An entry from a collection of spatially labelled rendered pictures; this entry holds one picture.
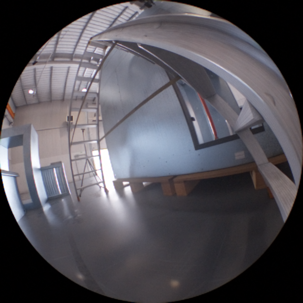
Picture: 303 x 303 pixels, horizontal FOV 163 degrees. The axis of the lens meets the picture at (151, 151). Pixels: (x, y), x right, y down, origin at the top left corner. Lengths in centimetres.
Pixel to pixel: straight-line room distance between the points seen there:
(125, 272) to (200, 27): 64
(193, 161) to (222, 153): 26
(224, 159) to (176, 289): 79
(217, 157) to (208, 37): 78
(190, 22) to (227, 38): 6
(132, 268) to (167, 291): 17
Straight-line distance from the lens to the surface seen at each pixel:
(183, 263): 45
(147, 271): 46
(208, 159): 87
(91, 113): 1194
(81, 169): 1006
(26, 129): 258
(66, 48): 876
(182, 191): 93
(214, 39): 16
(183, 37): 18
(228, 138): 82
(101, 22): 805
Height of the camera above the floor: 39
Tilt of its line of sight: 3 degrees up
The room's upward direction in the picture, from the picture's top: 15 degrees counter-clockwise
